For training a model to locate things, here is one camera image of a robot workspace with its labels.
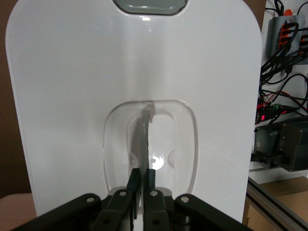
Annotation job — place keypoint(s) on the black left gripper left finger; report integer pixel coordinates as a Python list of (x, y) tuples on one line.
[(115, 211)]

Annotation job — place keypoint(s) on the dark power supply box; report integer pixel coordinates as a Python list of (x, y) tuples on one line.
[(296, 144)]

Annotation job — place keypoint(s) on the white plastic cutting board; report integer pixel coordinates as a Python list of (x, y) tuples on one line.
[(72, 96)]

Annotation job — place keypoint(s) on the circuit board red LED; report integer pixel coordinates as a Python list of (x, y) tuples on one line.
[(262, 118)]

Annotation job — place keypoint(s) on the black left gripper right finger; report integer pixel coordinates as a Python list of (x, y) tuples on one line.
[(156, 211)]

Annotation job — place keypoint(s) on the aluminium frame rail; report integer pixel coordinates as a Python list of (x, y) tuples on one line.
[(288, 187)]

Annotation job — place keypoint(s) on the grey USB hub orange ports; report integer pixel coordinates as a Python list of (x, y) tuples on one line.
[(305, 41), (273, 36)]

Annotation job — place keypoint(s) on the aluminium profile bar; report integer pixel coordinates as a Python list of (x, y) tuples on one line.
[(272, 199)]

